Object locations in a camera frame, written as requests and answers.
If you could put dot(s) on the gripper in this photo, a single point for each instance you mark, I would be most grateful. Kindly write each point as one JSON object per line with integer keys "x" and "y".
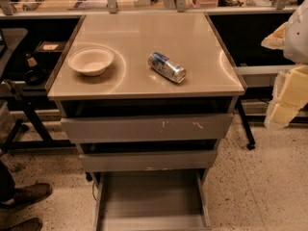
{"x": 297, "y": 38}

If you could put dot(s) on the grey bottom drawer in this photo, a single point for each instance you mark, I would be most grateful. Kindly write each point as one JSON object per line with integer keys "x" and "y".
{"x": 167, "y": 200}

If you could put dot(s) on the grey drawer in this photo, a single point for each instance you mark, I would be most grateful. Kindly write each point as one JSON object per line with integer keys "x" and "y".
{"x": 147, "y": 128}
{"x": 167, "y": 200}
{"x": 163, "y": 160}

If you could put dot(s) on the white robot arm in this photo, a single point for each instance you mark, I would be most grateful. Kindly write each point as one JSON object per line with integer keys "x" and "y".
{"x": 291, "y": 37}

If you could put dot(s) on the grey top drawer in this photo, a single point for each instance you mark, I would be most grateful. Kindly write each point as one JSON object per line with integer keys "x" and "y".
{"x": 147, "y": 128}

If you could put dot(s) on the grey middle drawer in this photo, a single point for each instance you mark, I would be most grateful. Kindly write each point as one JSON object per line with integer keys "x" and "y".
{"x": 163, "y": 160}

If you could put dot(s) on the grey drawer cabinet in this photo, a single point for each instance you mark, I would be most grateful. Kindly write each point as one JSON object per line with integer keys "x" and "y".
{"x": 131, "y": 87}

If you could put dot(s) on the blue silver soda can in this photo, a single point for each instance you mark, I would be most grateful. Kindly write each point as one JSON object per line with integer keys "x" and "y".
{"x": 167, "y": 68}

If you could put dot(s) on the white paper bowl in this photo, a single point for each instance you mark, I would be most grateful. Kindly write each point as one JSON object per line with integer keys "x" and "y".
{"x": 91, "y": 61}

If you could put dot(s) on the black headphones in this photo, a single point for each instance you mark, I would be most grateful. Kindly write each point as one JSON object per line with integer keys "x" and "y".
{"x": 35, "y": 76}

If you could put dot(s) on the brown shoe upper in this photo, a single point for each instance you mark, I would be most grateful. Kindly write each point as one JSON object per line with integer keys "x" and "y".
{"x": 25, "y": 196}

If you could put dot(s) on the brown shoe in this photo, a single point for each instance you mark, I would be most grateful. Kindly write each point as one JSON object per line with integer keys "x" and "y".
{"x": 25, "y": 196}
{"x": 32, "y": 224}

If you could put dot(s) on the brown shoe lower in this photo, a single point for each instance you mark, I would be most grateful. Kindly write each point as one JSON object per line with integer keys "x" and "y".
{"x": 32, "y": 224}

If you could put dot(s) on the grey desk frame right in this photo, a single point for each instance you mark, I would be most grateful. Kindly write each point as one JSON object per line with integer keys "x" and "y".
{"x": 260, "y": 83}

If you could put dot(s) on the black desk frame left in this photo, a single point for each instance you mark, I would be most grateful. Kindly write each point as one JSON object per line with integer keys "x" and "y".
{"x": 11, "y": 38}

